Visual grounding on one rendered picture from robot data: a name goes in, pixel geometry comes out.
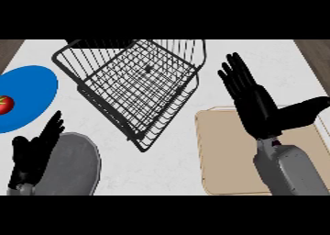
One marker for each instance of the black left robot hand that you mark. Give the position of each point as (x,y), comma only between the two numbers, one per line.
(31,156)

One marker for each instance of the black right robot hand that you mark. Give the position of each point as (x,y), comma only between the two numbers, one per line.
(257,105)

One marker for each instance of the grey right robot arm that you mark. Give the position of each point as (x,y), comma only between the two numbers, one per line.
(289,171)

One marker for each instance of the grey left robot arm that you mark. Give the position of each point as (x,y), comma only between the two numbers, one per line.
(21,189)

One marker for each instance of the beige tray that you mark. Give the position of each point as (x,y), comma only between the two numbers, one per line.
(226,153)

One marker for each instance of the grey round plate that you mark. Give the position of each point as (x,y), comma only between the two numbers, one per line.
(73,165)

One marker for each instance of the red tomato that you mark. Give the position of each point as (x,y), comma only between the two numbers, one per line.
(3,105)

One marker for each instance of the blue oval plate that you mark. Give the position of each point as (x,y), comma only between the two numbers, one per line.
(28,98)

